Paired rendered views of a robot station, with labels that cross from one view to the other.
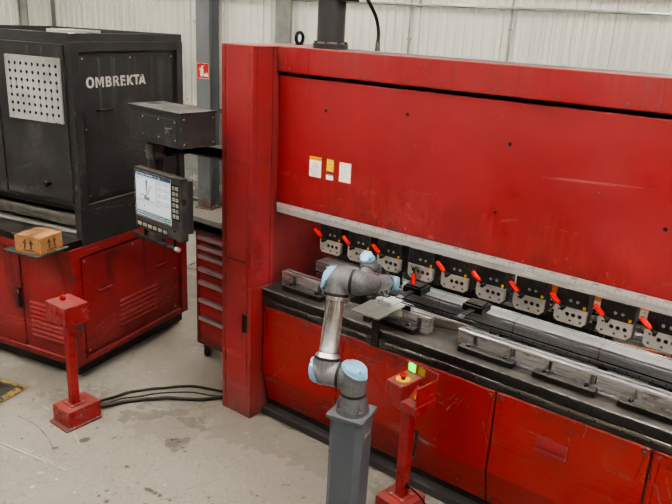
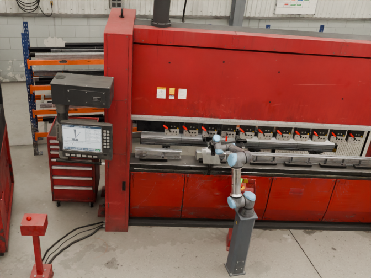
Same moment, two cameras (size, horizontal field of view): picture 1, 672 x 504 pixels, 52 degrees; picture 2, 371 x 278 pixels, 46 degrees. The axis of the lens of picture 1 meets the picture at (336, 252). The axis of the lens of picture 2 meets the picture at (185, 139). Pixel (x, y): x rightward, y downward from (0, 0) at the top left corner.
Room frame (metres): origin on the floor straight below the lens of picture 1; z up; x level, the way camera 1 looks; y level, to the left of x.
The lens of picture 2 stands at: (0.81, 2.63, 3.48)
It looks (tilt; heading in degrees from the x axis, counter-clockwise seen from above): 30 degrees down; 317
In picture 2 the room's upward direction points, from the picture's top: 6 degrees clockwise
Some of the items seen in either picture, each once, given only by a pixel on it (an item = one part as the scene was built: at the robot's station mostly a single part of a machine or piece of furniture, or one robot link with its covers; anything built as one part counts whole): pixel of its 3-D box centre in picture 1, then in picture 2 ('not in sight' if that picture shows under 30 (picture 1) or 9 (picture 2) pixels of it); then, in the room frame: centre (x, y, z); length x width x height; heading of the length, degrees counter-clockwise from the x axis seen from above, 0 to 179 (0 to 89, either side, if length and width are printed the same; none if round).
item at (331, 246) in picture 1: (334, 238); (171, 127); (3.83, 0.01, 1.26); 0.15 x 0.09 x 0.17; 53
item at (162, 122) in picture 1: (172, 180); (84, 123); (3.94, 0.97, 1.53); 0.51 x 0.25 x 0.85; 49
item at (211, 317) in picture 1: (243, 295); (75, 164); (4.76, 0.66, 0.50); 0.50 x 0.50 x 1.00; 53
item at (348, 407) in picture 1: (352, 400); (247, 208); (2.78, -0.11, 0.82); 0.15 x 0.15 x 0.10
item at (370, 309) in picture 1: (378, 308); (210, 156); (3.46, -0.24, 1.00); 0.26 x 0.18 x 0.01; 143
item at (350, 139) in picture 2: not in sight; (354, 135); (2.63, -1.59, 1.26); 0.15 x 0.09 x 0.17; 53
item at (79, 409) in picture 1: (71, 359); (37, 251); (3.79, 1.57, 0.41); 0.25 x 0.20 x 0.83; 143
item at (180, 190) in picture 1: (165, 202); (88, 138); (3.84, 0.99, 1.42); 0.45 x 0.12 x 0.36; 49
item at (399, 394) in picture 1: (411, 387); (245, 189); (3.06, -0.41, 0.75); 0.20 x 0.16 x 0.18; 45
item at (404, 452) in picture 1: (405, 450); not in sight; (3.06, -0.41, 0.39); 0.05 x 0.05 x 0.54; 45
